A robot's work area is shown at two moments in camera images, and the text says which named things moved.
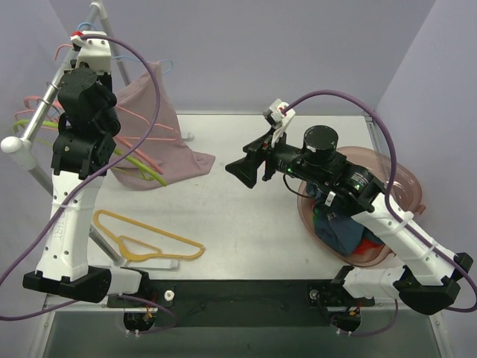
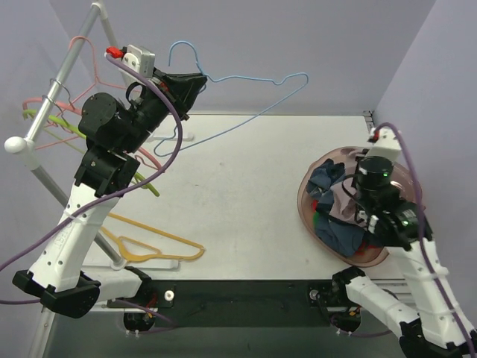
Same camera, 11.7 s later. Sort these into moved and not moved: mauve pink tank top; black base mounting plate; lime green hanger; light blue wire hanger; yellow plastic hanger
Moved: light blue wire hanger; lime green hanger; mauve pink tank top
Not moved: black base mounting plate; yellow plastic hanger
